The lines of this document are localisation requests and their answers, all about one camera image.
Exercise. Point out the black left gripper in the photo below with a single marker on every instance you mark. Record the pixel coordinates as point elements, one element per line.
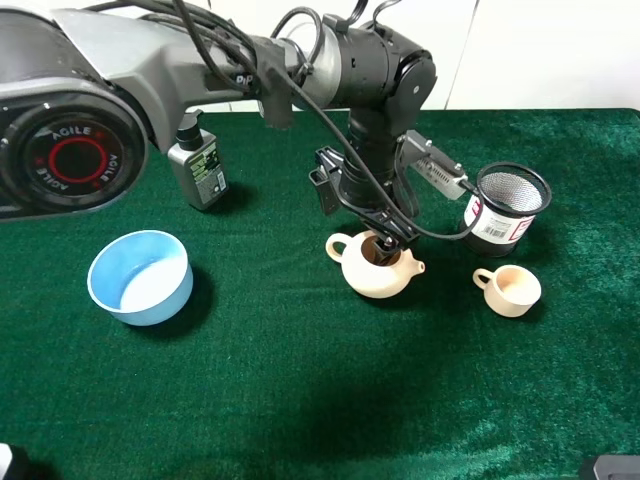
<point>341,184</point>

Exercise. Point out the beige ceramic teapot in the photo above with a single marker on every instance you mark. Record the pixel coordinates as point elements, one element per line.
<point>356,257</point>

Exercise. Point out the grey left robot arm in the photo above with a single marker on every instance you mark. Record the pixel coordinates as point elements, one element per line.
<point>85,93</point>

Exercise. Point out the beige ceramic cup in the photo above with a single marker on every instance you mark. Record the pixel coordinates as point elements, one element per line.
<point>510,291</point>

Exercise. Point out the black mesh pen holder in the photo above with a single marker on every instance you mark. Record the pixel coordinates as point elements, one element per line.
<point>510,196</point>

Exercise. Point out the green felt table mat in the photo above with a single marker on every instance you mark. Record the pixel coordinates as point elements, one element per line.
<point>276,369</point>

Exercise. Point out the grey bottle with black cap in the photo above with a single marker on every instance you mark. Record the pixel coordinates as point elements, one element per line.
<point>196,164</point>

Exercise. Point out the light blue bowl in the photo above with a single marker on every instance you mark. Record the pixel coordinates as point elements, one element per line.
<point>142,278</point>

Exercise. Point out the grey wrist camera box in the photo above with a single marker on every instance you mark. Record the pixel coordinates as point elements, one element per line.
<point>437,168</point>

